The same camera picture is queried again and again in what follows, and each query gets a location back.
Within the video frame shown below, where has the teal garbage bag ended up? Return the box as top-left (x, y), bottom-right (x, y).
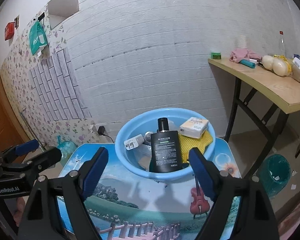
top-left (57, 135), bottom-right (77, 167)

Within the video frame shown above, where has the blue plastic basin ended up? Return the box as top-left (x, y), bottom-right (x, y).
top-left (115, 108), bottom-right (216, 182)

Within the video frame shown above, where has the bagged grain packet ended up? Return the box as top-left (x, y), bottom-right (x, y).
top-left (292, 57), bottom-right (300, 83)

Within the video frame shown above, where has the teal tube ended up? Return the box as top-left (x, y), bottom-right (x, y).
top-left (239, 59), bottom-right (256, 69)

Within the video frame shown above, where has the green hanging bag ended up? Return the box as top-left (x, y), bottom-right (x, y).
top-left (29, 21), bottom-right (47, 55)

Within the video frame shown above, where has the white soap box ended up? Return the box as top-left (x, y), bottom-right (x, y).
top-left (179, 117), bottom-right (209, 139)

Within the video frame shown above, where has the wooden side table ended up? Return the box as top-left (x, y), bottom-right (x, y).
top-left (208, 58), bottom-right (300, 177)

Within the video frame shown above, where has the white power adapter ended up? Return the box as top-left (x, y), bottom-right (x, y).
top-left (124, 134), bottom-right (145, 151)

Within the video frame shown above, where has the pink cloth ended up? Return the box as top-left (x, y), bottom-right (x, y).
top-left (229, 48), bottom-right (262, 63)

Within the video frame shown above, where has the glass bottle red cap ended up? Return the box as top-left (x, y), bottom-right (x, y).
top-left (279, 30), bottom-right (286, 56)

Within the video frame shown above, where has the cream bread bun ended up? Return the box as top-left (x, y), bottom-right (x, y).
top-left (261, 55), bottom-right (275, 71)
top-left (273, 58), bottom-right (289, 76)

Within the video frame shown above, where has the black lotion bottle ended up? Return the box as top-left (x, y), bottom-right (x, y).
top-left (149, 118), bottom-right (183, 173)

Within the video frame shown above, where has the teal waste bin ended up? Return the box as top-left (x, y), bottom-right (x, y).
top-left (256, 154), bottom-right (291, 199)

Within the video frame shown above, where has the red wall box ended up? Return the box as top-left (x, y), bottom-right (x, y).
top-left (4, 22), bottom-right (15, 41)

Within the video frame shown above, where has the person left hand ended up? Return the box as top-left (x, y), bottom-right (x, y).
top-left (13, 197), bottom-right (26, 227)

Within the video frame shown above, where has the yellow mesh bag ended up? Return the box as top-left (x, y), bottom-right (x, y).
top-left (179, 131), bottom-right (213, 163)

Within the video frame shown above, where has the green small box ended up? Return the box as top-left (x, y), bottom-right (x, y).
top-left (211, 52), bottom-right (222, 60)

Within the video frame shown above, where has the brown wooden door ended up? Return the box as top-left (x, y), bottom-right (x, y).
top-left (0, 77), bottom-right (27, 152)

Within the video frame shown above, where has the clear plastic bottle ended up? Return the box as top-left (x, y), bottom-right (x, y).
top-left (135, 131), bottom-right (153, 170)

